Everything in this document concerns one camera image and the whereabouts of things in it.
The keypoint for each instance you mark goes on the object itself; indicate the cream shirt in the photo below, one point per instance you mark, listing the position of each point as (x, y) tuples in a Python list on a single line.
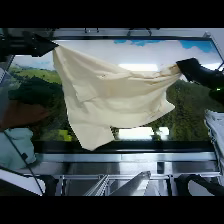
[(106, 96)]

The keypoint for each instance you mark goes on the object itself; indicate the brown garment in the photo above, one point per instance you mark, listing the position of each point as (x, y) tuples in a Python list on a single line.
[(23, 115)]

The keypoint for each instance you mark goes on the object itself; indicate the pale green garment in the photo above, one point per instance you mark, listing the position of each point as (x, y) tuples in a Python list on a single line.
[(16, 146)]

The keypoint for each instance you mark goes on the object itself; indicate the white garment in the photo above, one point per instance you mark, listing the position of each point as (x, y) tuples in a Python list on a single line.
[(216, 133)]

